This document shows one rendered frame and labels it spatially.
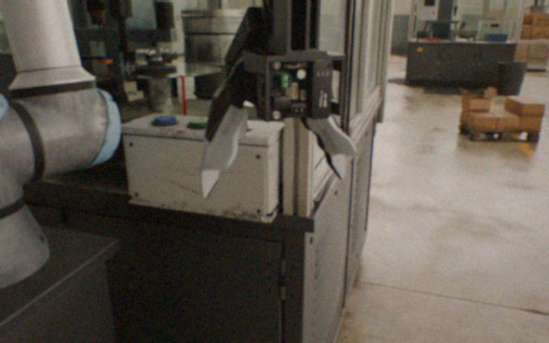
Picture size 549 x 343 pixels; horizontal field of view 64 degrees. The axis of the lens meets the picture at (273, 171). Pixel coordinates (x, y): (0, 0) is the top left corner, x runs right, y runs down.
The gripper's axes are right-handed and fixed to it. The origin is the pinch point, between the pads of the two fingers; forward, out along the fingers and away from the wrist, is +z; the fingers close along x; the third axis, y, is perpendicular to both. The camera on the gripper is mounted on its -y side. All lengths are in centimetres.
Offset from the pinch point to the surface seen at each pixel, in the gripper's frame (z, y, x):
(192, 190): 11.9, -32.1, -2.8
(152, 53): -8, -76, -3
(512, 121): 71, -247, 327
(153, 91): 1, -77, -3
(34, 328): 21.1, -14.8, -27.2
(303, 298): 34.4, -25.1, 15.9
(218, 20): -16, -136, 29
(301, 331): 42, -25, 16
